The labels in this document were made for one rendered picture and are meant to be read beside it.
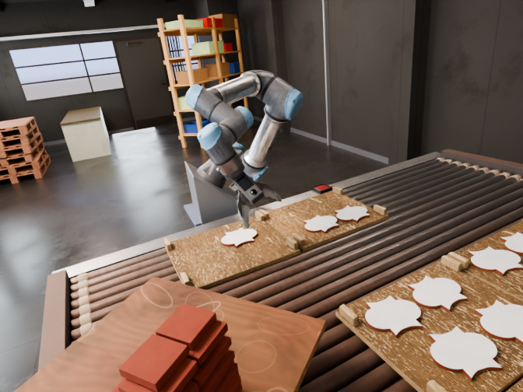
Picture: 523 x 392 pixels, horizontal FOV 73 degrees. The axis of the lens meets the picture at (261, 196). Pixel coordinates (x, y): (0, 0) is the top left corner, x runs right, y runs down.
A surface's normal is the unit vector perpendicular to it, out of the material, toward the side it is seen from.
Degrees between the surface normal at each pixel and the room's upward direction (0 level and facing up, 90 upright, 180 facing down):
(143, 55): 90
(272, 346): 0
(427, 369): 0
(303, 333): 0
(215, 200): 90
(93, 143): 90
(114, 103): 90
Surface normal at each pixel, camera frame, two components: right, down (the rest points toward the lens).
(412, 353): -0.11, -0.92
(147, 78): 0.40, 0.32
